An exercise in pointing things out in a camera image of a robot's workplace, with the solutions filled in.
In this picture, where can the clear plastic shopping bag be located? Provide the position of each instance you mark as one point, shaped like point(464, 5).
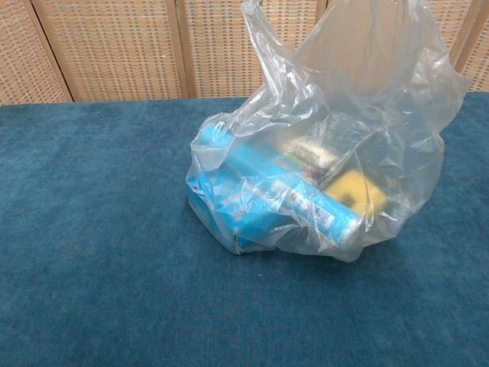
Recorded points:
point(401, 126)

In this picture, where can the blue cylindrical can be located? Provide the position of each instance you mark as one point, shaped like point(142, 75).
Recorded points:
point(252, 164)

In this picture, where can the blue cardboard box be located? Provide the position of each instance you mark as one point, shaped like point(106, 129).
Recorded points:
point(229, 206)

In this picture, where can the silver foil packet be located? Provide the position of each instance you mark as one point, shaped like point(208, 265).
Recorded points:
point(309, 153)

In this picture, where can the teal velvet tablecloth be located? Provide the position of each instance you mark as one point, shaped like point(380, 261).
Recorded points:
point(114, 248)

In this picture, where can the woven rattan folding screen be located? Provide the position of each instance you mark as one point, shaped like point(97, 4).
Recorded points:
point(114, 49)

